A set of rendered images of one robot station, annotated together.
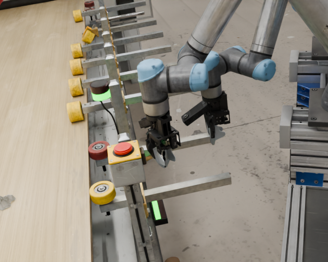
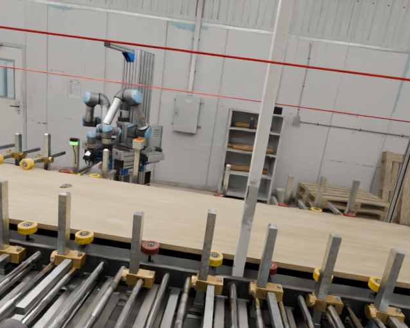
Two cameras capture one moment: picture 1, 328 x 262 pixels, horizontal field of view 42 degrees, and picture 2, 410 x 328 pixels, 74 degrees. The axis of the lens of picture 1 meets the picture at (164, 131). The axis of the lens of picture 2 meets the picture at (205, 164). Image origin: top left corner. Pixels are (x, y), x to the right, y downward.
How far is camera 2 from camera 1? 2.17 m
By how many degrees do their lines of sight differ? 77
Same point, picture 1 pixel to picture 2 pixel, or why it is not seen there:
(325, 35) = (142, 120)
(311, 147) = (128, 158)
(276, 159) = not seen: hidden behind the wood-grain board
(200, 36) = (109, 120)
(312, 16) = (140, 114)
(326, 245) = not seen: hidden behind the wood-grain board
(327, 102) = (130, 143)
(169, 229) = not seen: hidden behind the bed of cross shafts
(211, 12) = (112, 112)
